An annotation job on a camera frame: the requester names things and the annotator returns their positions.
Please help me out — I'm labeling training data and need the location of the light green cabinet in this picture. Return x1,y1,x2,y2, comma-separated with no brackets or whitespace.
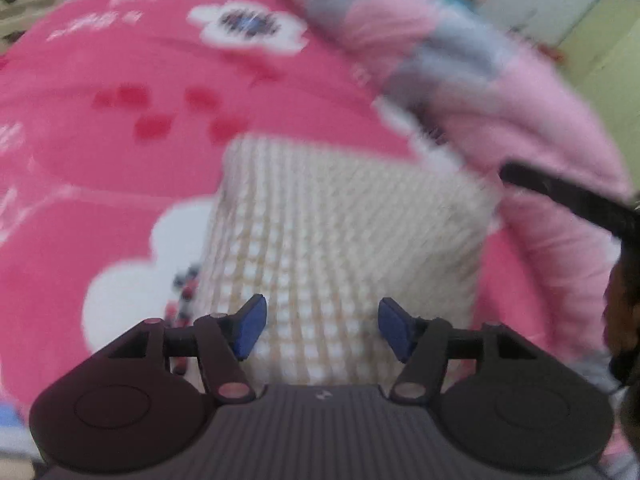
557,0,640,131

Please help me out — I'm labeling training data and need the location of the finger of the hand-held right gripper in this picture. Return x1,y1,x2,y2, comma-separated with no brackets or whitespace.
500,160,640,241

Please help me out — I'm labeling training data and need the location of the beige checked knit jacket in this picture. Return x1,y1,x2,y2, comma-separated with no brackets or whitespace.
192,136,501,386

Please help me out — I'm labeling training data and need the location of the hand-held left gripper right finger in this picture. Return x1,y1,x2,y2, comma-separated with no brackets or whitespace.
377,297,538,405

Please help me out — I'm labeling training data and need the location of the pale pink quilt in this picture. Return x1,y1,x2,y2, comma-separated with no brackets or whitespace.
295,0,636,361

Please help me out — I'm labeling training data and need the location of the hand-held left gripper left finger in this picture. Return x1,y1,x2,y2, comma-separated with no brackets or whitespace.
107,294,267,406

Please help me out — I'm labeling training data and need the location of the pink floral blanket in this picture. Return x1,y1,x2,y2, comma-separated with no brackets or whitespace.
0,0,576,411

